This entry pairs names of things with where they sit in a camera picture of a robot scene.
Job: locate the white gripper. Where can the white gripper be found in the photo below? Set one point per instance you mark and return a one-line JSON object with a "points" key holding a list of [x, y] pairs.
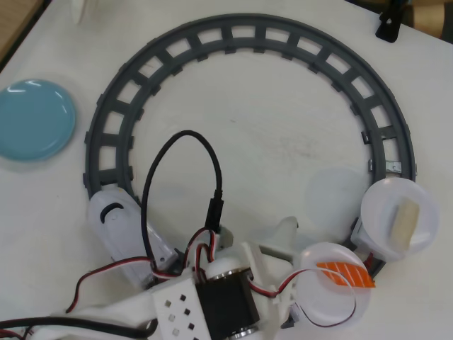
{"points": [[274, 251]]}

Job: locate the orange salmon sushi piece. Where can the orange salmon sushi piece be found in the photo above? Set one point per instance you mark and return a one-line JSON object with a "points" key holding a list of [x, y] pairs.
{"points": [[345, 274]]}

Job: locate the pale beige sushi piece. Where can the pale beige sushi piece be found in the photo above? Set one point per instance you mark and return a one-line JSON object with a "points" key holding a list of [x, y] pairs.
{"points": [[405, 223]]}

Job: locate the white Shinkansen toy locomotive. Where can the white Shinkansen toy locomotive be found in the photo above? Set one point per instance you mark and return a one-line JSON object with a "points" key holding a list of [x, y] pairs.
{"points": [[117, 226]]}

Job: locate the blue round dish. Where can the blue round dish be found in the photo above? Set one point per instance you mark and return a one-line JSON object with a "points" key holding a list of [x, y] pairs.
{"points": [[33, 120]]}

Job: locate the white round plastic plate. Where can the white round plastic plate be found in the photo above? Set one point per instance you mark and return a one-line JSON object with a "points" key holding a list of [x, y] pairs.
{"points": [[325, 304], [385, 212]]}

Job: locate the black clamp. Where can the black clamp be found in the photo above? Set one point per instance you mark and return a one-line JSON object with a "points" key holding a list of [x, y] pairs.
{"points": [[389, 25]]}

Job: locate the brown cardboard box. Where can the brown cardboard box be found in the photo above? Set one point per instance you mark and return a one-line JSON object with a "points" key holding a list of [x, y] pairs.
{"points": [[433, 16]]}

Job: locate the grey circular toy rail track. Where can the grey circular toy rail track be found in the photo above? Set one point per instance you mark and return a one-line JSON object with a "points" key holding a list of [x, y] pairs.
{"points": [[113, 117]]}

